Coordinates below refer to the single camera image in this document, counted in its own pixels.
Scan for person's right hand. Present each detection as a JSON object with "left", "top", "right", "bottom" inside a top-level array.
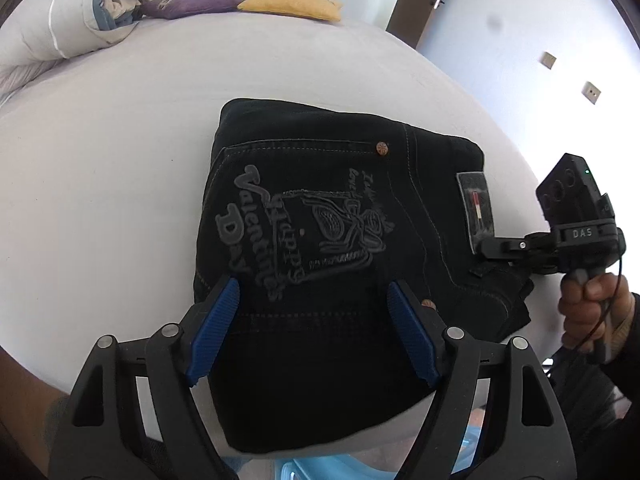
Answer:
[{"left": 557, "top": 270, "right": 634, "bottom": 357}]

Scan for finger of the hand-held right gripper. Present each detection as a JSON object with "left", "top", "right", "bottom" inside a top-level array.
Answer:
[
  {"left": 481, "top": 254, "right": 562, "bottom": 277},
  {"left": 479, "top": 235, "right": 557, "bottom": 257}
]

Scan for black cable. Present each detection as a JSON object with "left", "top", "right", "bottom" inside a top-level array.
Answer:
[{"left": 562, "top": 250, "right": 632, "bottom": 353}]

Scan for purple cushion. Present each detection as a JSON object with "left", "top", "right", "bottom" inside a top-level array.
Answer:
[{"left": 141, "top": 0, "right": 247, "bottom": 21}]

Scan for black pants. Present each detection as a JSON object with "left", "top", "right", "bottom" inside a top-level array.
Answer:
[{"left": 192, "top": 97, "right": 534, "bottom": 456}]

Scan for dark brown door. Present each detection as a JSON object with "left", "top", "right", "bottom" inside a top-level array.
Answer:
[{"left": 386, "top": 0, "right": 453, "bottom": 52}]

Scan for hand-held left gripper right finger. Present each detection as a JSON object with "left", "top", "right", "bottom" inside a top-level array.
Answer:
[{"left": 387, "top": 281, "right": 576, "bottom": 480}]

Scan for person's right forearm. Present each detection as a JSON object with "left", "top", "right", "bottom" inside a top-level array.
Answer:
[{"left": 550, "top": 290, "right": 640, "bottom": 480}]

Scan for white pillow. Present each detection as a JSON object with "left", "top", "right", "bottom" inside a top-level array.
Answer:
[{"left": 0, "top": 57, "right": 67, "bottom": 107}]

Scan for folded white duvet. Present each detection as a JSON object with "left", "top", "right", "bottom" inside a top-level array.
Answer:
[{"left": 0, "top": 0, "right": 147, "bottom": 77}]

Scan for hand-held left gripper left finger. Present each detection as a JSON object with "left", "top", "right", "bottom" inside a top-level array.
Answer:
[{"left": 47, "top": 277, "right": 240, "bottom": 480}]

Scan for yellow cushion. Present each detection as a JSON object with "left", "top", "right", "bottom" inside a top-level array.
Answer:
[{"left": 237, "top": 0, "right": 344, "bottom": 23}]

